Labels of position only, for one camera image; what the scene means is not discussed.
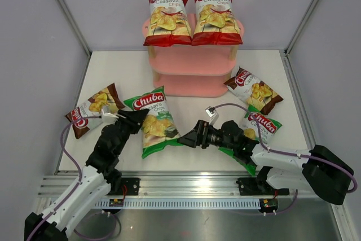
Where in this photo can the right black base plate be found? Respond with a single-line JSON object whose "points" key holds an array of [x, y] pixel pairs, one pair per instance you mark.
{"points": [[251, 186]]}

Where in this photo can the brown Chuba chips bag right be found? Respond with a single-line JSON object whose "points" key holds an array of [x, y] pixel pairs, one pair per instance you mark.
{"points": [[253, 91]]}

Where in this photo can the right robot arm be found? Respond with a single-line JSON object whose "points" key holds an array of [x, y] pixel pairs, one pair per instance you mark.
{"points": [[318, 170]]}

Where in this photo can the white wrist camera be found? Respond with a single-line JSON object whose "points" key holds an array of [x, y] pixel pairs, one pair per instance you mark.
{"points": [[213, 115], [107, 116]]}

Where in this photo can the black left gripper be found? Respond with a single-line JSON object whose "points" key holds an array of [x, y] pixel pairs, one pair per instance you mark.
{"points": [[134, 119]]}

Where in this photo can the aluminium mounting rail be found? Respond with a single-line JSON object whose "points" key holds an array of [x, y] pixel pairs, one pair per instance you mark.
{"points": [[164, 185]]}

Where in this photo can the white slotted cable duct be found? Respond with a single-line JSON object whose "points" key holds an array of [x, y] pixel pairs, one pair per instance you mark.
{"points": [[173, 204]]}

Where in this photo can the brown chuba chips bag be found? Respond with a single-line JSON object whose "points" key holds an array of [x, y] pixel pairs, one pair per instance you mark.
{"points": [[253, 91], [86, 114]]}

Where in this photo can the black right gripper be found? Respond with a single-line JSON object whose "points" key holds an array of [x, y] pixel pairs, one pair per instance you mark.
{"points": [[198, 135]]}

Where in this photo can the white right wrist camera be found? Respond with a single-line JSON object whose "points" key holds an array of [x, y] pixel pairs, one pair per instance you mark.
{"points": [[213, 115]]}

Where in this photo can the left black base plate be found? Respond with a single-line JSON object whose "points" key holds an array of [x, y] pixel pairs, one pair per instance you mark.
{"points": [[132, 186]]}

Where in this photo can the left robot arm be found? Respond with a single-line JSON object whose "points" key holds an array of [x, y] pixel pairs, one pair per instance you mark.
{"points": [[95, 180]]}

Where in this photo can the green Chuba chips bag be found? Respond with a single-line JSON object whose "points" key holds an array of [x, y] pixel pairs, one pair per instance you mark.
{"points": [[268, 128], [158, 129]]}

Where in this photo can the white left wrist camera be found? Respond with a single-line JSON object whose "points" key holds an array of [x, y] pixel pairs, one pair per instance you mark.
{"points": [[107, 116]]}

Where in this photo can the pink three-tier shelf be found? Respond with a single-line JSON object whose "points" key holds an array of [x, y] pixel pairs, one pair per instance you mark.
{"points": [[192, 71]]}

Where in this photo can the brown Chuba chips bag left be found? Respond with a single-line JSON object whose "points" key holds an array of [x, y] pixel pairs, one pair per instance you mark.
{"points": [[86, 114]]}

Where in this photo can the red Chuba chips bag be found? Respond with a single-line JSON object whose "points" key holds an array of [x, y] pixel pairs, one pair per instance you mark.
{"points": [[215, 24], [168, 24]]}

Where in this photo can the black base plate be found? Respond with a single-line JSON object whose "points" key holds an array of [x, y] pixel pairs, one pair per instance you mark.
{"points": [[132, 186], [251, 186]]}

